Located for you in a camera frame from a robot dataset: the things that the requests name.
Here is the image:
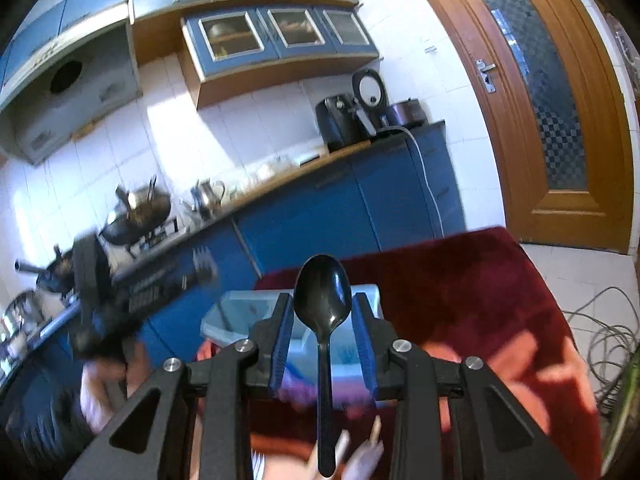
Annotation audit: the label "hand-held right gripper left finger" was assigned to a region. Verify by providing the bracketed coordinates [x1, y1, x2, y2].
[65, 292, 296, 480]

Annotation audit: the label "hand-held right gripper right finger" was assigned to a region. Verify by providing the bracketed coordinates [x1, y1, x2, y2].
[351, 292, 566, 480]

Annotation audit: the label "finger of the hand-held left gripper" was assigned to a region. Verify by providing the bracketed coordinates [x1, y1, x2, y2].
[120, 247, 221, 318]

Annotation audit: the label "light blue plastic container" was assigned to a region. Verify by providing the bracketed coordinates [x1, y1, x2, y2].
[200, 284, 386, 411]

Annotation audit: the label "black plastic spoon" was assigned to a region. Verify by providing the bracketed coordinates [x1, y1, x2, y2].
[293, 255, 351, 478]

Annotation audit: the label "person's left hand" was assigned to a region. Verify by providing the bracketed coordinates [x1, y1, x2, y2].
[80, 345, 151, 436]

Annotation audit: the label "gas stove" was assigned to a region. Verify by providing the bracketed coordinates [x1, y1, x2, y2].
[127, 217, 188, 256]

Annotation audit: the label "black frying pan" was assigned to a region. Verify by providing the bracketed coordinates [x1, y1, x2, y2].
[15, 247, 76, 293]

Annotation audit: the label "dark wok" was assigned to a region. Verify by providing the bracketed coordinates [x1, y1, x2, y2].
[100, 175, 173, 246]

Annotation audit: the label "shiny metal pot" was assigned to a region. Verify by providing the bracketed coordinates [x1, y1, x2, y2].
[0, 292, 46, 356]

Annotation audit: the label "metal kettle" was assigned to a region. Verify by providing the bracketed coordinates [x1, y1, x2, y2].
[181, 179, 227, 218]

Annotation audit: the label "dark red cloth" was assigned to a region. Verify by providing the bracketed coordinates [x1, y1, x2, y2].
[252, 226, 603, 480]

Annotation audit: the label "blue lower cabinets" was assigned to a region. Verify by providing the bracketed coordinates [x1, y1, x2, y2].
[0, 121, 468, 411]

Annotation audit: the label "wooden cutting board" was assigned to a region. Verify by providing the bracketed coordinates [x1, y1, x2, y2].
[220, 140, 373, 211]

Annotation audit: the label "grey range hood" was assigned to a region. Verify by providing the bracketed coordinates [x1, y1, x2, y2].
[0, 22, 143, 166]

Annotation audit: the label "black air fryer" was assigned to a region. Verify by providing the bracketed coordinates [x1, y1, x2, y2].
[315, 95, 371, 153]

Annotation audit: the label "dark slow cooker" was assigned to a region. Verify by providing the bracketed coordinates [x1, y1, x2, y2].
[386, 99, 428, 128]

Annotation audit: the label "wooden door with glass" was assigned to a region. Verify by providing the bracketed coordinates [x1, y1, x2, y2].
[400, 0, 636, 256]

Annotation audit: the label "black rice cooker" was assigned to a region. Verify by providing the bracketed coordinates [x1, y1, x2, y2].
[350, 68, 398, 136]

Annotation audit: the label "green plant stalks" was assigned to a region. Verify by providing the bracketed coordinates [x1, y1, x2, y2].
[600, 350, 640, 480]

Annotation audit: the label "white power cable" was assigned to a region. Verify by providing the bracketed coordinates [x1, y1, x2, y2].
[397, 126, 446, 238]

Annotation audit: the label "blue glass-door wall cabinet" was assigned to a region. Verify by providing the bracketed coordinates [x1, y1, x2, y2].
[180, 4, 382, 110]

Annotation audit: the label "grey cable bundle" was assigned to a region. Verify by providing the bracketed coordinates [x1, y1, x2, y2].
[562, 285, 640, 411]

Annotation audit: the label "metal door handle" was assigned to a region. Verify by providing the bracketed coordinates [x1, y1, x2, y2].
[475, 57, 498, 93]

